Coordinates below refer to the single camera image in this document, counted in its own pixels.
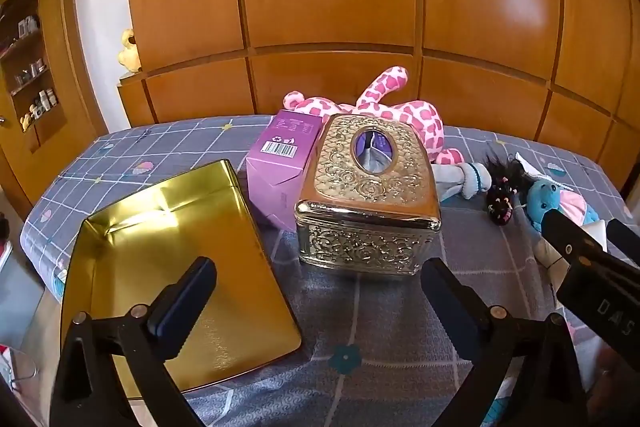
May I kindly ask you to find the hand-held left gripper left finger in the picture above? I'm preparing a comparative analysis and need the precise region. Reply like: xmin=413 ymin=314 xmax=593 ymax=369
xmin=49 ymin=257 xmax=218 ymax=427

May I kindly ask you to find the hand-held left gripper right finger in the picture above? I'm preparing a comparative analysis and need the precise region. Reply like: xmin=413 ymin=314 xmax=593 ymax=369
xmin=422 ymin=257 xmax=588 ymax=427

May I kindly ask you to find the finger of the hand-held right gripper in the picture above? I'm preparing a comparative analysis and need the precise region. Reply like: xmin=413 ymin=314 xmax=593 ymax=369
xmin=542 ymin=209 xmax=608 ymax=265
xmin=606 ymin=219 xmax=640 ymax=265

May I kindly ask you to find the blue teddy bear pink scarf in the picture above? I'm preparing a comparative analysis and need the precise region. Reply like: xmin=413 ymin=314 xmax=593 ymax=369
xmin=522 ymin=179 xmax=601 ymax=235

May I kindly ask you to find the white packet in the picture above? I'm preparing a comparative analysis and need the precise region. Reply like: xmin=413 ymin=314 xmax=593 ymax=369
xmin=532 ymin=219 xmax=608 ymax=290

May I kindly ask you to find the gold metal tin tray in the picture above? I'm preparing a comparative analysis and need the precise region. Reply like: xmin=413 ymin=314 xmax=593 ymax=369
xmin=60 ymin=159 xmax=303 ymax=400

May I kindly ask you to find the grey checked bed sheet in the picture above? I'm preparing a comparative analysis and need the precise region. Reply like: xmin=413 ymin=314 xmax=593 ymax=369
xmin=20 ymin=114 xmax=640 ymax=427

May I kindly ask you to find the black hair doll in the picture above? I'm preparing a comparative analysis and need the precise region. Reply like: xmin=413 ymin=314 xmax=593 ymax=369
xmin=484 ymin=146 xmax=531 ymax=226

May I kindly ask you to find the grey striped sock doll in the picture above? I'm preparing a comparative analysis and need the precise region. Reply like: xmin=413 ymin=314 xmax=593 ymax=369
xmin=432 ymin=162 xmax=493 ymax=200

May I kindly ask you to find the ornate gold tissue box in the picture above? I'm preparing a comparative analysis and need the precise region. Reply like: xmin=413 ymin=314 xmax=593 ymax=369
xmin=294 ymin=113 xmax=443 ymax=280

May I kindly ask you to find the purple cardboard box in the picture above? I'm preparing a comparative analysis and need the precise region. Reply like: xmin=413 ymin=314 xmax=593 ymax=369
xmin=246 ymin=109 xmax=323 ymax=233

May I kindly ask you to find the pink spotted giraffe plush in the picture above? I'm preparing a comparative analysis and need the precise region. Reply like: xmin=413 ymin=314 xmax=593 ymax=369
xmin=283 ymin=66 xmax=466 ymax=168

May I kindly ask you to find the wooden shelf with bottles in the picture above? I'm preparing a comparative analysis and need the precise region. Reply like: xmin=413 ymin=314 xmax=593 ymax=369
xmin=11 ymin=14 xmax=60 ymax=131

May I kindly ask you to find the wooden shelf cabinet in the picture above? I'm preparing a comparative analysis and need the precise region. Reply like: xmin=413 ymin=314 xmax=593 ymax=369
xmin=0 ymin=0 xmax=108 ymax=218

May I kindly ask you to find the yellow plush toy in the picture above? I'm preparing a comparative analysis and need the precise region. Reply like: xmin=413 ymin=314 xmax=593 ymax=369
xmin=117 ymin=28 xmax=142 ymax=72

